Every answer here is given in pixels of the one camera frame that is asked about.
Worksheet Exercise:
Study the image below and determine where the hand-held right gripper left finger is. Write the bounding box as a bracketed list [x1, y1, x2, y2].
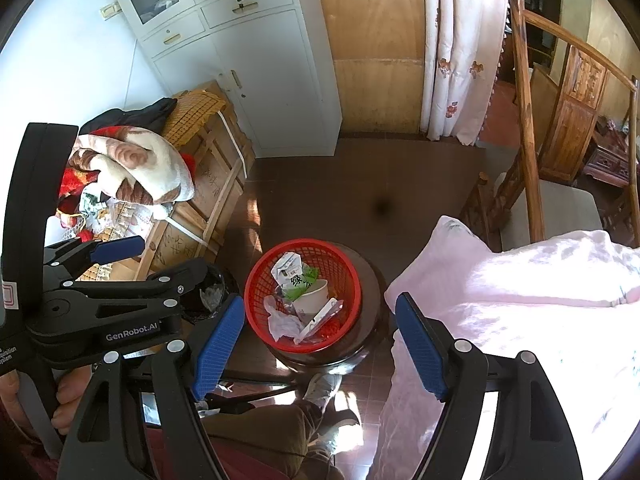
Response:
[55, 294, 246, 480]

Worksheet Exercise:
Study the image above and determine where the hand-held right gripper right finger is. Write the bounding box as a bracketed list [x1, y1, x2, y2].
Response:
[395, 291, 585, 480]

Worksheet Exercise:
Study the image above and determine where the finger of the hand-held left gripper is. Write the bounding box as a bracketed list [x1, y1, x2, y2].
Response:
[62, 257, 216, 311]
[42, 235, 146, 281]

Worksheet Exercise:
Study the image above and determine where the white plastic bag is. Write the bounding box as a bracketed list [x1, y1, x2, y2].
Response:
[262, 294, 306, 343]

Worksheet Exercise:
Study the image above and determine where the silver-lined drink carton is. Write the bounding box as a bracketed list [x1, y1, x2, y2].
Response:
[271, 252, 303, 288]

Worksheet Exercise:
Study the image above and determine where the paper cup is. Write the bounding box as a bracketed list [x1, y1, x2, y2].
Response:
[292, 278, 330, 318]

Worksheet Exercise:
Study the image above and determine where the red plastic basket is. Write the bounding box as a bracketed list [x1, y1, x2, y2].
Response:
[244, 239, 362, 353]

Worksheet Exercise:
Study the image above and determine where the red beige carton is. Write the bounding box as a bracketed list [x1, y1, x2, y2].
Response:
[294, 297, 345, 345]

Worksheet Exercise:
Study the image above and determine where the person's left forearm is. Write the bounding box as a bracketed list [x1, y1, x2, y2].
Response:
[0, 405, 61, 480]

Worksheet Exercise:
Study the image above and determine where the person's left hand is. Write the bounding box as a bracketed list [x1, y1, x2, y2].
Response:
[0, 365, 96, 436]

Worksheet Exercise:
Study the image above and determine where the black plastic bag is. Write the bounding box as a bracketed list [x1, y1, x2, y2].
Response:
[180, 260, 241, 323]

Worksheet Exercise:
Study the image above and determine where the dark round wooden stool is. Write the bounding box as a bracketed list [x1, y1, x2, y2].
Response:
[265, 242, 388, 376]

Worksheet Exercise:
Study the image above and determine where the white red plush blanket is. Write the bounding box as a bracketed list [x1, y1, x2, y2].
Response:
[57, 125, 196, 206]

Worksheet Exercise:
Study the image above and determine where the person's leg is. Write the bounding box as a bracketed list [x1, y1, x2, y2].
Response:
[200, 400, 321, 480]

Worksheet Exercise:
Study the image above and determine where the wooden crate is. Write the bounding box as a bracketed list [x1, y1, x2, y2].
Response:
[75, 80, 256, 281]

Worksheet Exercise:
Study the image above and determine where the pink floral tablecloth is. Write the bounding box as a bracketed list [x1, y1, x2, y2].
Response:
[375, 215, 640, 480]

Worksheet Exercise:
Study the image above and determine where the black cloth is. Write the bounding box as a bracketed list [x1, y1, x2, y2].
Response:
[80, 97, 178, 136]

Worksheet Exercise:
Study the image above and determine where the yellow woven cushion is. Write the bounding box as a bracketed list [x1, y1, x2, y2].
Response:
[160, 89, 228, 151]

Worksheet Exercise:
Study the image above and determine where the white metal cabinet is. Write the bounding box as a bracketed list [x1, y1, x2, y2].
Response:
[100, 0, 343, 158]

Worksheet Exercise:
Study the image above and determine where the wooden armchair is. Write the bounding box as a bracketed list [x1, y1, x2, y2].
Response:
[457, 0, 640, 253]

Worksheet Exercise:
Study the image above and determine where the dark carved side table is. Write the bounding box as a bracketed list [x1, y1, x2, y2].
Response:
[582, 115, 640, 233]

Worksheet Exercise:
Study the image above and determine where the white floral curtain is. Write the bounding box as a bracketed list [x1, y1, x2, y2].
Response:
[420, 0, 511, 146]

